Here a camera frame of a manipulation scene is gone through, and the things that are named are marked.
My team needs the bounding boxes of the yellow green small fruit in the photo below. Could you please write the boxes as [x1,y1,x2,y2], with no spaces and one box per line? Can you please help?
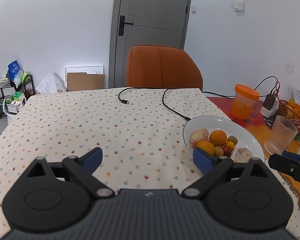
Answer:
[228,135,238,146]

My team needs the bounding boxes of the small peeled pomelo piece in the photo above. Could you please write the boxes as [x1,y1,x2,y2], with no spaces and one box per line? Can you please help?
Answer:
[233,147,253,163]

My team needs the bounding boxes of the clear plastic bag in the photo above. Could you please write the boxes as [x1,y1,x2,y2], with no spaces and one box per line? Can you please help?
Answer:
[36,74,65,95]

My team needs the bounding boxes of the ribbed clear glass cup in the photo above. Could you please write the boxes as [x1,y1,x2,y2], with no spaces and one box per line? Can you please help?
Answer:
[264,115,298,155]

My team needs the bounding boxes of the black usb cable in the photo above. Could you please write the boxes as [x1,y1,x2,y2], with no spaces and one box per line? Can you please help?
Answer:
[117,87,192,121]

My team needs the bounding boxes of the white plastic bag with boxes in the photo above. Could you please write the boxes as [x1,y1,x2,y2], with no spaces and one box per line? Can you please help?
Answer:
[2,92,27,124]

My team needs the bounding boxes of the red orange cartoon table mat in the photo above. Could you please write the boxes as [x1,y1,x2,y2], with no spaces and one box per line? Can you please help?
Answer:
[209,96,300,207]

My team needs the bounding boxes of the grey door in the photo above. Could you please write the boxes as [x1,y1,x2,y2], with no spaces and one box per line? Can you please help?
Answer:
[108,0,191,88]

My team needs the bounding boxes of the orange lidded plastic cup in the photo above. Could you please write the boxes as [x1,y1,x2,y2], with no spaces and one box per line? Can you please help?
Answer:
[230,84,260,120]

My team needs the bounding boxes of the small mandarin orange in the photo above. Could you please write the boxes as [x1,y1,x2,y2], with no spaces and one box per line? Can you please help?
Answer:
[225,141,235,152]

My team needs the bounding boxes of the white wall switch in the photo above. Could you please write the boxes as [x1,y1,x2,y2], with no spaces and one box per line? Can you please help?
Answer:
[234,1,244,12]

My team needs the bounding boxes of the large peeled pomelo segment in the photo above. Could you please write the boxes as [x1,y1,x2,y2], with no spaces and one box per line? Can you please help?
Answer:
[189,128,209,148]

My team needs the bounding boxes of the white framed cardboard panel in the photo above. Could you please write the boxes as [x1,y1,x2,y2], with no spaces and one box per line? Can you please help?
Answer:
[65,66,105,92]

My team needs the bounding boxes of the black door handle lock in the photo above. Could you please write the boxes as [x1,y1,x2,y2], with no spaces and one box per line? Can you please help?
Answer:
[118,15,134,36]

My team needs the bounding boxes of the large orange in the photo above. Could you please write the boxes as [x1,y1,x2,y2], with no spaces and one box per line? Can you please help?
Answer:
[209,130,228,147]
[196,141,215,155]

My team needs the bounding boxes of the orange leather chair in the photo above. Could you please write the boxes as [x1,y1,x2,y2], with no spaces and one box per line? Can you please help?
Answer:
[126,45,203,89]

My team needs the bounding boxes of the white ceramic plate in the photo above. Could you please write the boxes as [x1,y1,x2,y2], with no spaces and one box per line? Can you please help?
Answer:
[183,116,265,163]

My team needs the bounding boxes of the white power strip with charger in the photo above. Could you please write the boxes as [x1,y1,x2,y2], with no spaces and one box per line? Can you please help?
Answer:
[260,94,279,118]

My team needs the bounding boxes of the black metal shelf rack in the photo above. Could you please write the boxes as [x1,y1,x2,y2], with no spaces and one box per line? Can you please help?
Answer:
[0,73,34,118]

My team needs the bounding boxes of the blue white snack bag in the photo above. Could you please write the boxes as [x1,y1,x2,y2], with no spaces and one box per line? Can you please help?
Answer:
[8,60,23,83]

